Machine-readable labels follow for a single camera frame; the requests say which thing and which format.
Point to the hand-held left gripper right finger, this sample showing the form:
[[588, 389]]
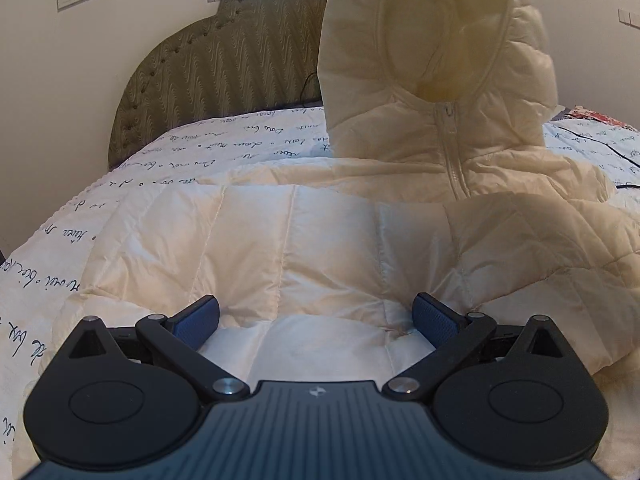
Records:
[[434, 319]]

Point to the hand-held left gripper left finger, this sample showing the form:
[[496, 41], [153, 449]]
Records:
[[196, 322]]

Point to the white hooded puffer jacket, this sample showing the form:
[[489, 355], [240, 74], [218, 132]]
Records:
[[320, 240]]

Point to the white script-print bed sheet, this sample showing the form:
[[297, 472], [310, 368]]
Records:
[[165, 152]]

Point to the green upholstered headboard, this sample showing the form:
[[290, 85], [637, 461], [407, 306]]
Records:
[[220, 70]]

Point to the red floral cloth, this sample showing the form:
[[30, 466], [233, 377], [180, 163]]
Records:
[[600, 115]]

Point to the white wall switch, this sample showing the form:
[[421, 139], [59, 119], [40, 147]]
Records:
[[629, 16]]

